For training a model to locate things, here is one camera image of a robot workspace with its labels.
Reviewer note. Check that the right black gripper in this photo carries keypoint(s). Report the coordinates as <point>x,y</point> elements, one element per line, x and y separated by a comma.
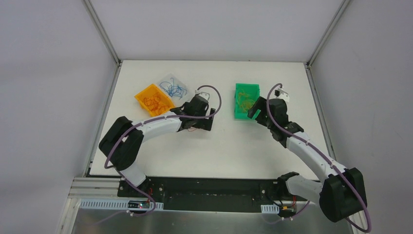
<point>258,112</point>

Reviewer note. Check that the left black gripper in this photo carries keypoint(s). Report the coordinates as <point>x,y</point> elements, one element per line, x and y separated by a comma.
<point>200,123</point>

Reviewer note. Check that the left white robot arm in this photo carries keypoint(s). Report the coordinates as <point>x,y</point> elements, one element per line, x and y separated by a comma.
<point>122,142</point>

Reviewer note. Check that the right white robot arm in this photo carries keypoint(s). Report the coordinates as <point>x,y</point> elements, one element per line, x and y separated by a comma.
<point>339,191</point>

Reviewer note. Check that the green plastic bin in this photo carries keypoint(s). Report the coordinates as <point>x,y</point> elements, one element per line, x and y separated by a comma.
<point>246,95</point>

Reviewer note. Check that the white translucent plastic bin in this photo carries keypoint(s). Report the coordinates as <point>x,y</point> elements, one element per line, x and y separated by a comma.
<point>172,86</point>

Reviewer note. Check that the orange plastic bin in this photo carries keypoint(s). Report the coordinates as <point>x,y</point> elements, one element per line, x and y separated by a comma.
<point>154,100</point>

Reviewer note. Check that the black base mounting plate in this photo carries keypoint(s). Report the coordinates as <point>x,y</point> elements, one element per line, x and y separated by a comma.
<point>208,194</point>

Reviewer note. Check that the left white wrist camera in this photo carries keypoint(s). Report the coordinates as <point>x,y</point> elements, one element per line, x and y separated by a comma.
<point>203,96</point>

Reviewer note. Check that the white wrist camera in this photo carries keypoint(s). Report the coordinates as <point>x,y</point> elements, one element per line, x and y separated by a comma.
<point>203,96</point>
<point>282,94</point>

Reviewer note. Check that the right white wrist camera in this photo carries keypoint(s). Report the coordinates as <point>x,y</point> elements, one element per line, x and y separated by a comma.
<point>282,94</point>

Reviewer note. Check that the right aluminium frame rail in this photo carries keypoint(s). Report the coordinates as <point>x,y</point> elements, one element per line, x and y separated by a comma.
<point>329,30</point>

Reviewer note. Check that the aluminium frame rail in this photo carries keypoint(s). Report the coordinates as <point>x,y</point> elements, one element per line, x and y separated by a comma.
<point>329,30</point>
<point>101,31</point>

